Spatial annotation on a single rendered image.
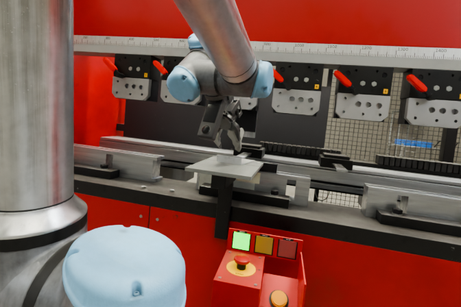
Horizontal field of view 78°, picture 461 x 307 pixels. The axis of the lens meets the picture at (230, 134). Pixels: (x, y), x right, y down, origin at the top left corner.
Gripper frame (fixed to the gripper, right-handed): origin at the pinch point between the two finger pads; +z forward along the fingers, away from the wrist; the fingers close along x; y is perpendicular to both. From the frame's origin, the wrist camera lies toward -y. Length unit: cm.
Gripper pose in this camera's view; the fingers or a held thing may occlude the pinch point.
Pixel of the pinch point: (228, 148)
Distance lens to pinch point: 87.9
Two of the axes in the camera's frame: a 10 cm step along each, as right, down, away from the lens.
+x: -8.9, -1.2, 4.3
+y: 4.0, -6.4, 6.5
